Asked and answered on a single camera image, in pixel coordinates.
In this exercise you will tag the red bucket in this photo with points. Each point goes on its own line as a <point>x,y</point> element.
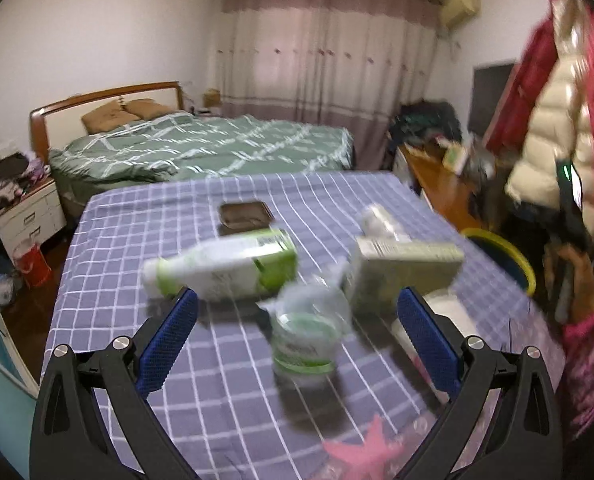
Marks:
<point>32,267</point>

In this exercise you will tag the pink star sticker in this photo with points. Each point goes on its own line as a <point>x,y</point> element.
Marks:
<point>364,452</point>

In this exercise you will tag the black television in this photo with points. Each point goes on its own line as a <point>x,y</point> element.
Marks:
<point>489,95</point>

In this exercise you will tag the blue checked tablecloth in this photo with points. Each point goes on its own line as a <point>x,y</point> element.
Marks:
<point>127,240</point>

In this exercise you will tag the pile of small clothes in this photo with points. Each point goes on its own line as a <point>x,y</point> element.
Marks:
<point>32,172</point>

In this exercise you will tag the cream puffer jacket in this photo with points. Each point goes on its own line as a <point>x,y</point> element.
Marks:
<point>552,125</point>

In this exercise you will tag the person's right hand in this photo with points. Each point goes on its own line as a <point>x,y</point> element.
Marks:
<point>582,275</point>

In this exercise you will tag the white printed cardboard box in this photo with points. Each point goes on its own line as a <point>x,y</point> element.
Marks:
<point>402,270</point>

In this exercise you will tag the beige air conditioner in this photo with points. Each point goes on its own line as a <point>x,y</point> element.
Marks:
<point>459,7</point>

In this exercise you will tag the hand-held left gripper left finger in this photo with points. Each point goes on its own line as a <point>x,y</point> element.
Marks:
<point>169,340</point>

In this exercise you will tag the person's right forearm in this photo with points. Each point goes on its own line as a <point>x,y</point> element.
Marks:
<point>592,360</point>

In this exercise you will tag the white plastic bags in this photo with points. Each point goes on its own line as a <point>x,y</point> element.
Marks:
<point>7,290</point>

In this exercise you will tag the green and white carton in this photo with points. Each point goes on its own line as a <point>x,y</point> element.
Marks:
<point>227,265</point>

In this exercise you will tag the clear plastic cup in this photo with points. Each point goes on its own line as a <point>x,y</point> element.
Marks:
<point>302,335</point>

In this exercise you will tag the pile of dark clothes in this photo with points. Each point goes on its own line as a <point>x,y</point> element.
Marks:
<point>427,120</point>

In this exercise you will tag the brown tissue box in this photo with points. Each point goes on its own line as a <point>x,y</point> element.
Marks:
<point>212,98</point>

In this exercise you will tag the wooden bed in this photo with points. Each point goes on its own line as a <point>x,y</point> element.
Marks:
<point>67,110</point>

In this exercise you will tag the blue bin with yellow rim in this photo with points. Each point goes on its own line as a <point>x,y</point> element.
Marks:
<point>507,260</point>

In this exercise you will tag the green checked quilt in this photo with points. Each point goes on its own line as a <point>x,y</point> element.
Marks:
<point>202,145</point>

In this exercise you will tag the brown pillow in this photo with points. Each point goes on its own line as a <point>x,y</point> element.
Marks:
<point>149,109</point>
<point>107,119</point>

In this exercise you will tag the red coat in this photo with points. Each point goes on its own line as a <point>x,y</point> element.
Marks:
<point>527,70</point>

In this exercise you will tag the white nightstand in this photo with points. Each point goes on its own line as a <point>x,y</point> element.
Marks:
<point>27,215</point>

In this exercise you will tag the pink and white curtain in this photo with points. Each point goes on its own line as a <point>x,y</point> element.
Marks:
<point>327,60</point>

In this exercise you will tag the wooden desk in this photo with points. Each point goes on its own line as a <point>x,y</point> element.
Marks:
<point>437,185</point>

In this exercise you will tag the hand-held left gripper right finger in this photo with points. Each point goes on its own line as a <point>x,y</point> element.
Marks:
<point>429,345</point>

